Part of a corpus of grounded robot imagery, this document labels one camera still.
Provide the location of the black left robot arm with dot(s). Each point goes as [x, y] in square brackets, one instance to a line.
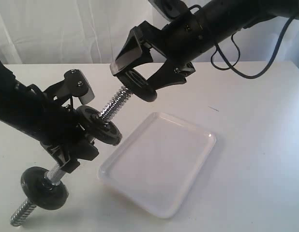
[16, 104]

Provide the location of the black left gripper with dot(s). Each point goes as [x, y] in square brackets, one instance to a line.
[56, 124]

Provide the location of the white plastic tray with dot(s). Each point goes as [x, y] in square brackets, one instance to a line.
[157, 164]

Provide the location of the chrome threaded dumbbell bar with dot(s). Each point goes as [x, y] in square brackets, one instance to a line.
[56, 174]

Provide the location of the white backdrop curtain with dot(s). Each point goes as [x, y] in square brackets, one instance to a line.
[94, 31]

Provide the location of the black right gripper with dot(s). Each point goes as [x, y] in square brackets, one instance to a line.
[179, 42]

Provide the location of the black weight plate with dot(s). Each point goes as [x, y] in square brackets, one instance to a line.
[105, 132]
[40, 191]
[138, 85]

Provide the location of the chrome spinlock collar nut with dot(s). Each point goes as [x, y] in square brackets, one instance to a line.
[49, 180]

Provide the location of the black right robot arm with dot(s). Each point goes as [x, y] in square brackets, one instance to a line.
[153, 58]

